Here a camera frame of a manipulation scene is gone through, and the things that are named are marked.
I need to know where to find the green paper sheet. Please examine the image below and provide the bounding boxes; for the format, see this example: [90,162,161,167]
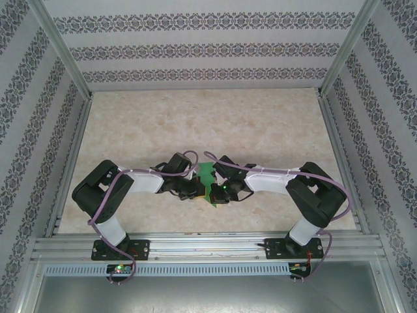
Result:
[196,161,220,209]

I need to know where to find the grey metal sheet panel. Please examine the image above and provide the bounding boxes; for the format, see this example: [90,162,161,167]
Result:
[19,260,400,313]

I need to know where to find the right controller board with LEDs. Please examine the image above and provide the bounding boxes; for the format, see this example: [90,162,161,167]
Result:
[289,262,312,278]

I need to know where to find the controller board with leds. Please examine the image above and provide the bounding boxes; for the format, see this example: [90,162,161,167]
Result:
[289,262,312,278]
[106,263,134,278]

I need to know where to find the left controller board with LEDs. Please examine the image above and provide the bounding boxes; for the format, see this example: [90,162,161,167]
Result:
[106,263,134,278]

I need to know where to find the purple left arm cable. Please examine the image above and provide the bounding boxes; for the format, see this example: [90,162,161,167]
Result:
[87,150,200,285]

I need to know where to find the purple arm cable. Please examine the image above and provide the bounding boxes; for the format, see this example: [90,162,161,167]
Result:
[87,150,200,285]
[203,150,352,282]

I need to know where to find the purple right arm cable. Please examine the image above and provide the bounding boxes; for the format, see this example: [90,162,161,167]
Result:
[203,150,352,282]

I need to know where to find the aluminium mounting rail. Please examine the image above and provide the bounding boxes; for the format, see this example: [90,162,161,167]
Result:
[31,231,382,261]

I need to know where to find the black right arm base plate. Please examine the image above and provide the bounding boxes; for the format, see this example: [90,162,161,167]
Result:
[265,237,325,261]

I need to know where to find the grey slotted cable duct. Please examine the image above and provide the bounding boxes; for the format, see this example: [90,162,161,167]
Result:
[44,262,310,277]

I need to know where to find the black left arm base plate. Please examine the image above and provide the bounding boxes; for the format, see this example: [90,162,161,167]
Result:
[91,239,151,261]

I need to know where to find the aluminium side rail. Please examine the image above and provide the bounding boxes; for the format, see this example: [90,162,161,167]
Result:
[45,96,94,237]
[317,96,371,234]

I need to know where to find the aluminium frame post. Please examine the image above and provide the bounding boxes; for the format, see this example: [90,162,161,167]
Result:
[315,0,382,98]
[28,0,94,100]

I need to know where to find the aluminium frame bar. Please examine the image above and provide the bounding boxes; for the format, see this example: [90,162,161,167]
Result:
[371,260,410,313]
[6,256,45,313]

